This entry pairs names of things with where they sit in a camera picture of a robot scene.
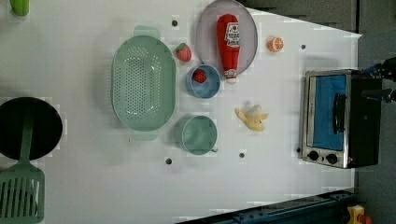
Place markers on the red plush ketchup bottle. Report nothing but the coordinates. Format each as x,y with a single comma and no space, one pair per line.
228,37

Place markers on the blue mug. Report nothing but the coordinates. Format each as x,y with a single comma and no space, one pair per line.
207,89

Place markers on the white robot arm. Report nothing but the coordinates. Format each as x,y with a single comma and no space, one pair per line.
381,72

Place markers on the green perforated colander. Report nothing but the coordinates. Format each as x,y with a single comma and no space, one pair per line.
143,74

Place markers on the green mug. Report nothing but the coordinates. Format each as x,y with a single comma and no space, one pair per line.
197,135

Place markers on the yellow plush peeled banana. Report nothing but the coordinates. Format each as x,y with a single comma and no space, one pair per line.
253,118

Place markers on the silver black toaster oven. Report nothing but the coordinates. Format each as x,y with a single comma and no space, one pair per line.
341,125

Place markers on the orange slice toy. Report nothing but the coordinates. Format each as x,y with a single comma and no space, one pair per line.
275,44

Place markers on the black round pan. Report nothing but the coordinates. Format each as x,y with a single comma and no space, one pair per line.
47,127

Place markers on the green cylindrical object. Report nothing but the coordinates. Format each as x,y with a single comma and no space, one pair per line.
20,7

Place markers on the plush strawberry on table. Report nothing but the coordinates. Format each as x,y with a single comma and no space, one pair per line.
183,52

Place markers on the yellow red clamp object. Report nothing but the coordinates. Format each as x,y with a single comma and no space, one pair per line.
357,215

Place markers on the grey round plate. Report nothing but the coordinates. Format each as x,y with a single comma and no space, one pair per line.
206,42

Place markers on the red strawberry in mug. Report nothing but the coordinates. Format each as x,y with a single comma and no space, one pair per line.
199,76

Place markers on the green slotted spatula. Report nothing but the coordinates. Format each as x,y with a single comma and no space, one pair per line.
23,184

